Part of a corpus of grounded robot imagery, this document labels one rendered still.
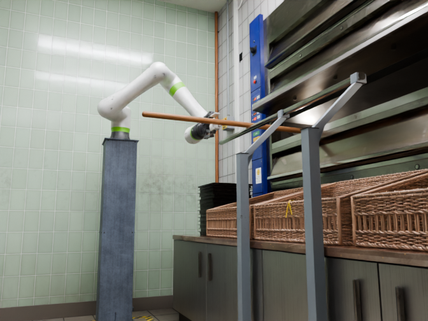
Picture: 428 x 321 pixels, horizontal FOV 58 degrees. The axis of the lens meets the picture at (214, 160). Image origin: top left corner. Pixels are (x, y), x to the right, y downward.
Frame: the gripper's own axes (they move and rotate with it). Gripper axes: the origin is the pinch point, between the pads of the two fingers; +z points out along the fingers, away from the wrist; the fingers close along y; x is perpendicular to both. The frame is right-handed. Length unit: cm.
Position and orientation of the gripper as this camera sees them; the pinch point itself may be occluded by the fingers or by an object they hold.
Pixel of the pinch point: (215, 121)
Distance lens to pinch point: 209.7
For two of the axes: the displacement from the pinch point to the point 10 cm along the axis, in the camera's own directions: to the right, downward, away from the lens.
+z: 4.0, -1.5, -9.1
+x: -9.2, -0.7, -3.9
